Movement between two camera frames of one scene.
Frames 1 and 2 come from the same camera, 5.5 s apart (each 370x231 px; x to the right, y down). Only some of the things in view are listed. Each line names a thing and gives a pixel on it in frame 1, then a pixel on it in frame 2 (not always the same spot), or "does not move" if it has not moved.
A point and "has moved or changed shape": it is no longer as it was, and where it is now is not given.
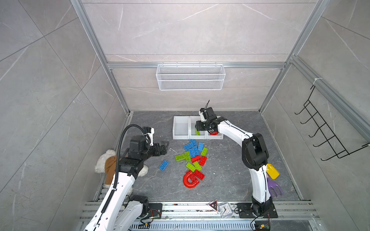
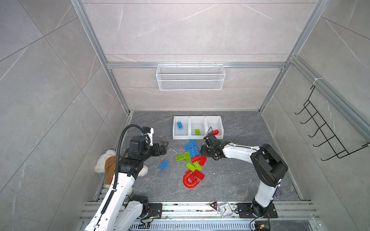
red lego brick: [199, 174] does not move
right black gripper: [198, 127] → [203, 151]
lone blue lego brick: [164, 165] does not move
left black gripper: [163, 148] does not move
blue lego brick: [201, 145] has moved or changed shape
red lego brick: [203, 160] does not move
